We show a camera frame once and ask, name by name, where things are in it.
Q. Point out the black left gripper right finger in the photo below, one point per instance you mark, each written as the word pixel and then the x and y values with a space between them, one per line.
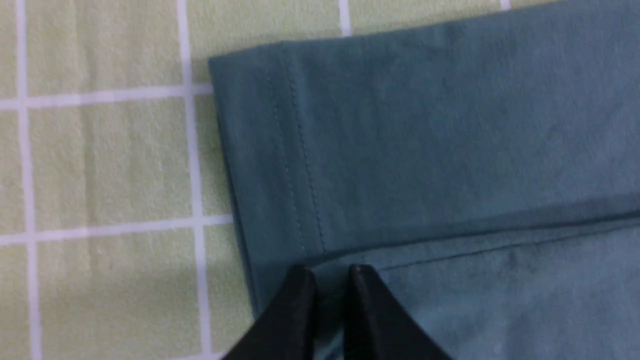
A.
pixel 377 327

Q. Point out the green long-sleeve top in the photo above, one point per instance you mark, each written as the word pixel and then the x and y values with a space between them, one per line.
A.
pixel 487 167

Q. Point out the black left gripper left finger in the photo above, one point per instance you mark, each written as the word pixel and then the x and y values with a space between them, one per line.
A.
pixel 285 330

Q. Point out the green checkered tablecloth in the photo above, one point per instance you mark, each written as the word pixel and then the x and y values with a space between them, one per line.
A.
pixel 117 238

